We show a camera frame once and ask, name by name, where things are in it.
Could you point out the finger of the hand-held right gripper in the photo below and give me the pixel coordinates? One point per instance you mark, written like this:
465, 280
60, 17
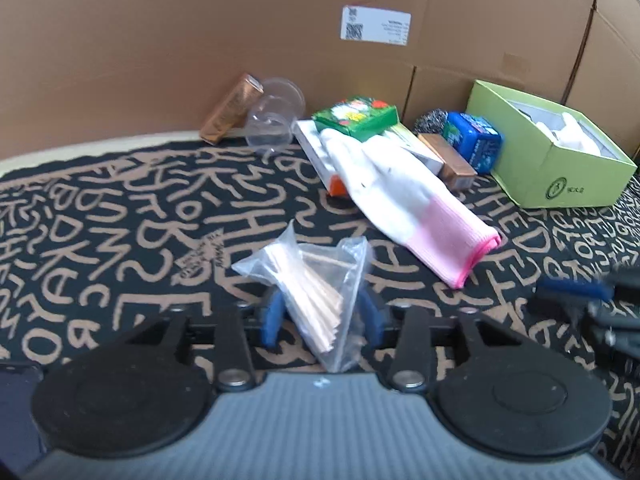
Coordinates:
575, 291
615, 332

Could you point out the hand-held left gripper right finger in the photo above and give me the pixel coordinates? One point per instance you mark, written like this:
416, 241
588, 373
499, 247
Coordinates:
372, 325

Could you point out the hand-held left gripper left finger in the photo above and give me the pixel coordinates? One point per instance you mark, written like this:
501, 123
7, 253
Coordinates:
270, 325

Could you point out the plastic bag of wooden sticks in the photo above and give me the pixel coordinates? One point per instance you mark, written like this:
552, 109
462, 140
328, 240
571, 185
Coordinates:
310, 300

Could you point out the light green cardboard box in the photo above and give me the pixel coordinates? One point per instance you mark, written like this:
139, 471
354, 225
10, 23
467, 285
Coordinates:
565, 180

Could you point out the shiny metallic carton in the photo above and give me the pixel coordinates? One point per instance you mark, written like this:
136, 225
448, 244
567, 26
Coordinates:
452, 162

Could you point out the black tan patterned mat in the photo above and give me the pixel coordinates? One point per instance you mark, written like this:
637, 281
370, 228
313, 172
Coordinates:
125, 220

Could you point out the white green carton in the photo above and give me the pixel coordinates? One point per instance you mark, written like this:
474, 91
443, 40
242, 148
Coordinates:
425, 152

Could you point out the small blue pack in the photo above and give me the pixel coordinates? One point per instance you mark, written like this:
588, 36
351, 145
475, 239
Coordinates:
472, 142

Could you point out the white carton with orange end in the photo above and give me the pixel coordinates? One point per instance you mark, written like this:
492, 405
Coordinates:
312, 147

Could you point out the green floral box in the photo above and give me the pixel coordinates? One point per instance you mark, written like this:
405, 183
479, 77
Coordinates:
357, 115

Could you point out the steel wool scrubber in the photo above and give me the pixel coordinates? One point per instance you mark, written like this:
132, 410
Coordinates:
431, 122

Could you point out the copper brown carton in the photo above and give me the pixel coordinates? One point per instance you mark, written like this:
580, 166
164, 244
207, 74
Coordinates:
230, 110

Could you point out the plain brown cardboard box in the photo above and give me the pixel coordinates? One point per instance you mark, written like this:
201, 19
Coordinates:
617, 60

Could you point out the white shipping label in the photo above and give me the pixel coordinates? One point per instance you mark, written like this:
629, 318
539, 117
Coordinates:
380, 25

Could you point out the brown cardboard wall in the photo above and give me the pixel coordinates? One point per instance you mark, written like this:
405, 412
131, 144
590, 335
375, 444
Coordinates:
175, 35

